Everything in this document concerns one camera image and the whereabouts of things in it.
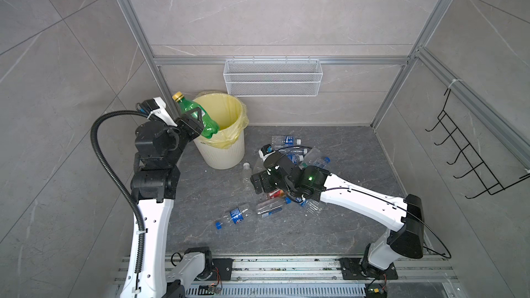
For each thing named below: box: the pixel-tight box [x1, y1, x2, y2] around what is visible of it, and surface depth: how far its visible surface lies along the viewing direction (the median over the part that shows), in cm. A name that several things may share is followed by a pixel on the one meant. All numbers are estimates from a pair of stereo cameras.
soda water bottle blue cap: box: [312, 156, 332, 169], surface depth 103 cm
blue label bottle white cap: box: [300, 198, 322, 217], surface depth 85 cm
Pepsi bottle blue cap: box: [214, 206, 250, 230], surface depth 83 cm
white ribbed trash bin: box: [193, 92, 250, 170], surface depth 94 cm
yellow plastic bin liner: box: [193, 92, 250, 149], surface depth 89 cm
